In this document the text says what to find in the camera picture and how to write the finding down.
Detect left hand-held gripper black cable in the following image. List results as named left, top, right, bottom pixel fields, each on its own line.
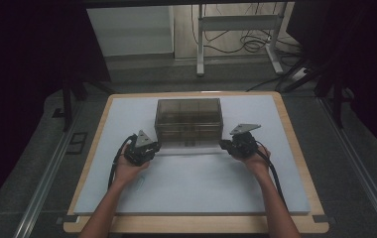
left=107, top=133, right=139, bottom=190

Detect person's left hand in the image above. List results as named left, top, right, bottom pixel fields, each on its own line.
left=113, top=153, right=151, bottom=187

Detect white cabinet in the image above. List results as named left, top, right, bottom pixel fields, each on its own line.
left=86, top=5, right=175, bottom=58

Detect right hand-held gripper black cable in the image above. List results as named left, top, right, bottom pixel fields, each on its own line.
left=255, top=140, right=289, bottom=211

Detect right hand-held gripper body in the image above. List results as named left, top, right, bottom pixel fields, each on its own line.
left=229, top=123, right=262, bottom=158

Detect light blue mat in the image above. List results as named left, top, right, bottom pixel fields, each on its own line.
left=73, top=94, right=311, bottom=216

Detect grey tape strip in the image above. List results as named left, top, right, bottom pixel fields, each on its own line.
left=56, top=215, right=80, bottom=226
left=313, top=214, right=337, bottom=225

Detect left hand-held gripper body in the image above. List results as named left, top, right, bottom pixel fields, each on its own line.
left=124, top=129, right=155, bottom=167

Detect dark curtain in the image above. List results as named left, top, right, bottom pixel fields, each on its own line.
left=287, top=0, right=377, bottom=163

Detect wooden table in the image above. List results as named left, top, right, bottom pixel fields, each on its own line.
left=63, top=91, right=330, bottom=234

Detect black stand legs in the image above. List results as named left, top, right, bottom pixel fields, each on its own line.
left=275, top=58, right=357, bottom=129
left=61, top=76, right=115, bottom=133

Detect metal floor rail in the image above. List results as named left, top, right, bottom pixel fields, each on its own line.
left=316, top=97, right=377, bottom=238
left=12, top=98, right=85, bottom=238

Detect transparent grey drawer box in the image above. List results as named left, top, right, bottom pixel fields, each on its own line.
left=154, top=97, right=224, bottom=157

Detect white metal stand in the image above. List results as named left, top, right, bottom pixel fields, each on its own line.
left=195, top=3, right=285, bottom=77

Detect hand-held gripper black cable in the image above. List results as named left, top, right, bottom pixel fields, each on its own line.
left=255, top=140, right=289, bottom=211
left=107, top=133, right=139, bottom=190

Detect tangle of black floor cables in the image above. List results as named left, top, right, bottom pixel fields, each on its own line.
left=190, top=3, right=305, bottom=67

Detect person's right hand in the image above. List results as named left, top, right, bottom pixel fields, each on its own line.
left=235, top=144, right=272, bottom=179

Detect white power strip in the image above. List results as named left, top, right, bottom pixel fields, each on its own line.
left=290, top=66, right=310, bottom=82

